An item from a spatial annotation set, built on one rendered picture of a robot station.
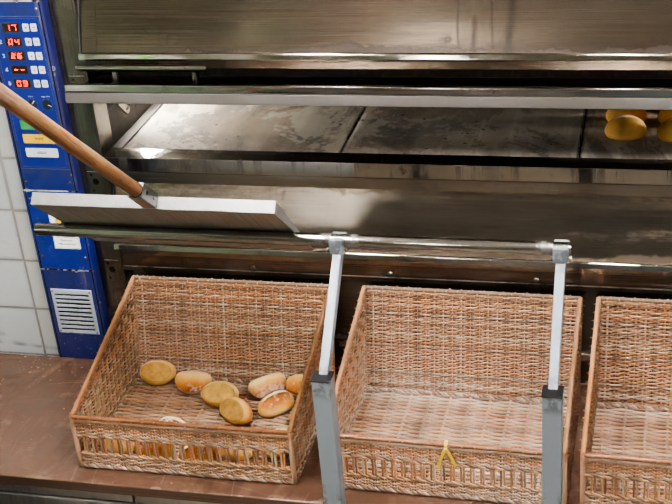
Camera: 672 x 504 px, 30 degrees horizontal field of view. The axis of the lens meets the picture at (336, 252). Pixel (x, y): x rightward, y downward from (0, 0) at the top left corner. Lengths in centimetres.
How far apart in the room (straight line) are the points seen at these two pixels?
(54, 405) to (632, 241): 154
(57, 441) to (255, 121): 97
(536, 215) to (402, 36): 55
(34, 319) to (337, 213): 97
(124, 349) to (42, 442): 31
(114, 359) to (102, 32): 83
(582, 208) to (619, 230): 10
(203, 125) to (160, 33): 40
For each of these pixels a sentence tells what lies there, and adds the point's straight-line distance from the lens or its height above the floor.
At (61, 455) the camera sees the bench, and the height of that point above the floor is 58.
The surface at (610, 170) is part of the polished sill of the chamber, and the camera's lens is 297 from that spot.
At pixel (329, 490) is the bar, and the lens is 281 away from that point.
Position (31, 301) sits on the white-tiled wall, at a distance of 358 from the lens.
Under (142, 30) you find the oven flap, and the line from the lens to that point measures 308.
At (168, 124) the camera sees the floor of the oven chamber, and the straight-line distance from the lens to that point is 340.
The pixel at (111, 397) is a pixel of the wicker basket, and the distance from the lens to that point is 326.
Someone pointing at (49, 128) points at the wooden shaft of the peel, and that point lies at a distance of 222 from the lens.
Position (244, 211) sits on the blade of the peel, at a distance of 262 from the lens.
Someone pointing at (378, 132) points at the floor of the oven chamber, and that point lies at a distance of 321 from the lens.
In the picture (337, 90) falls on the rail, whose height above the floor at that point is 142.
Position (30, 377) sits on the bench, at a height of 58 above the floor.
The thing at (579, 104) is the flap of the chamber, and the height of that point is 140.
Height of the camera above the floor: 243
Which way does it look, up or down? 28 degrees down
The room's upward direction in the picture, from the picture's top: 5 degrees counter-clockwise
